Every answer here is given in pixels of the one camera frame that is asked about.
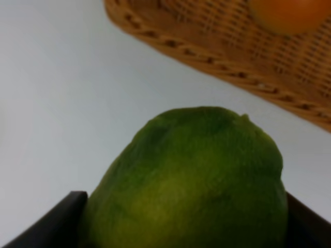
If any red yellow peach fruit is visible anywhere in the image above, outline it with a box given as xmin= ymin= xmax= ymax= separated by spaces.
xmin=247 ymin=0 xmax=330 ymax=35

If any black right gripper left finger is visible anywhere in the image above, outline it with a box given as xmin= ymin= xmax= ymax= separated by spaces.
xmin=4 ymin=191 xmax=87 ymax=248

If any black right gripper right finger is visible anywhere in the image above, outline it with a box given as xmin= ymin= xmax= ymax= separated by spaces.
xmin=285 ymin=193 xmax=330 ymax=248

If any light orange wicker basket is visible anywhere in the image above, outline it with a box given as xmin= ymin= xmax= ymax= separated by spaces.
xmin=104 ymin=1 xmax=330 ymax=130

